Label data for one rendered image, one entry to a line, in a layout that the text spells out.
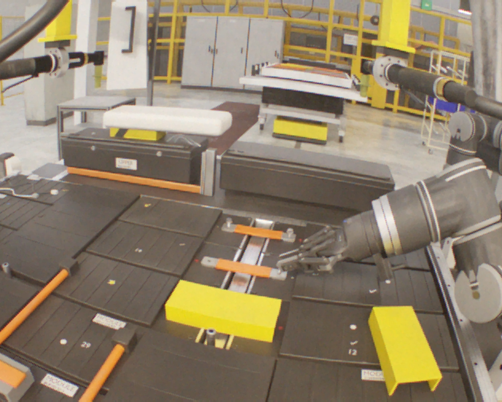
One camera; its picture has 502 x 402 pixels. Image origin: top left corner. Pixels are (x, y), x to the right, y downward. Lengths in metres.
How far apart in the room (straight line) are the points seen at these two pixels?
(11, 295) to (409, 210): 0.65
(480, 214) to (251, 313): 0.38
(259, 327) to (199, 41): 9.50
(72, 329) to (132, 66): 2.92
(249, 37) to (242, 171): 8.67
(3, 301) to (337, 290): 0.57
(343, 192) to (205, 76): 9.03
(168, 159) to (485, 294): 0.79
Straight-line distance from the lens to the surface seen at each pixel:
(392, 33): 0.90
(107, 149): 1.09
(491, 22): 1.49
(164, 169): 1.03
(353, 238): 0.63
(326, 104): 5.24
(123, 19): 3.35
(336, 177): 0.94
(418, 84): 0.77
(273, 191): 0.96
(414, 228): 0.61
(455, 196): 0.62
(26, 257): 0.76
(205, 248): 0.78
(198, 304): 0.58
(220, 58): 9.73
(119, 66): 3.35
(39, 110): 6.70
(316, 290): 0.67
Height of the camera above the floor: 1.39
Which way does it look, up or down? 24 degrees down
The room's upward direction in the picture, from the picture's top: 5 degrees clockwise
